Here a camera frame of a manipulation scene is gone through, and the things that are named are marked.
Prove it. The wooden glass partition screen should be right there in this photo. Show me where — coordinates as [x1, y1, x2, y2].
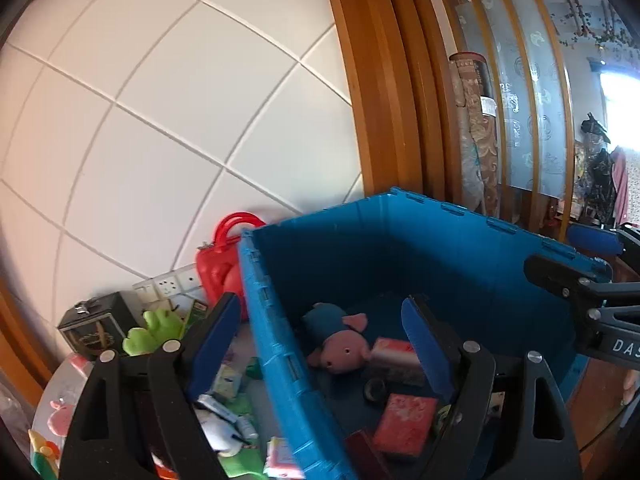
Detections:
[442, 0, 575, 240]

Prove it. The blue-hat pink pig plush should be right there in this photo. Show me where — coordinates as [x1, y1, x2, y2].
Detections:
[303, 302, 371, 374]

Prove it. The white wall socket strip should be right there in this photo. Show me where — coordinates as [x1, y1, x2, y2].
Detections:
[132, 264, 202, 304]

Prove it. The wooden door frame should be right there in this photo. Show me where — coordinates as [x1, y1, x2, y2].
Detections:
[330, 0, 462, 204]

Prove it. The blue plastic storage crate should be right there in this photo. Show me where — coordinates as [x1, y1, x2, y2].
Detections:
[239, 188, 612, 479]

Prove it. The rolled patterned carpet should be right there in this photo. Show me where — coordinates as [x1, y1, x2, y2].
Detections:
[449, 51, 500, 217]

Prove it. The red patterned box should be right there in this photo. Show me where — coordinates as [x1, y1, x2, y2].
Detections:
[373, 393, 438, 457]

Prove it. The red toy suitcase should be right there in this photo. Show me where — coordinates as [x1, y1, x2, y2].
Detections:
[195, 211, 266, 322]

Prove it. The green frog plush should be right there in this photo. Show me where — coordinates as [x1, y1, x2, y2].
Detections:
[122, 308, 184, 356]

